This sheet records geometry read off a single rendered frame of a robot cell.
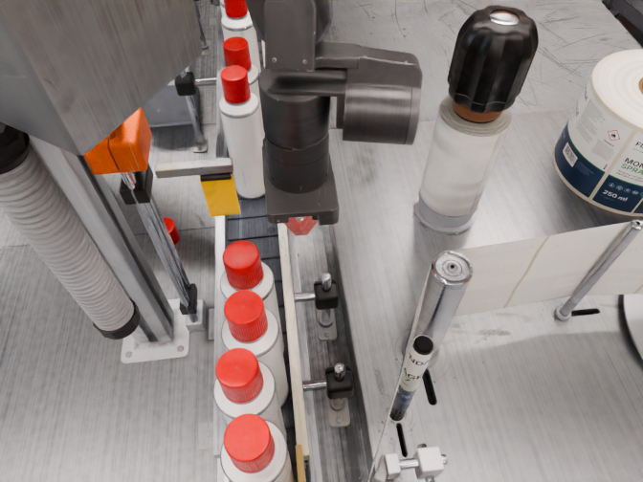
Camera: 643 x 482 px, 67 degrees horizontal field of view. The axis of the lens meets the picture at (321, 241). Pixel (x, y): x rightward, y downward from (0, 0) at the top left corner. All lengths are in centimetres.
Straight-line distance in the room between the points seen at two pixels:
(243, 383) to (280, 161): 19
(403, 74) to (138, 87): 21
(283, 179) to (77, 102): 24
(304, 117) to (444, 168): 29
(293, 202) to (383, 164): 37
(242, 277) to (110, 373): 32
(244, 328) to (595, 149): 57
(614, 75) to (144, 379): 76
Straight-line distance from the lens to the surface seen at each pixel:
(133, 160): 40
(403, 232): 71
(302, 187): 45
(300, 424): 55
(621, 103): 78
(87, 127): 24
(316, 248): 75
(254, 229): 72
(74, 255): 34
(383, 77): 39
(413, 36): 120
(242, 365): 39
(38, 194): 31
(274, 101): 39
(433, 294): 47
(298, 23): 36
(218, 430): 51
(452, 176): 64
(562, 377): 66
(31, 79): 23
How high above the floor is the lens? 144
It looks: 54 degrees down
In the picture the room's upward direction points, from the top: straight up
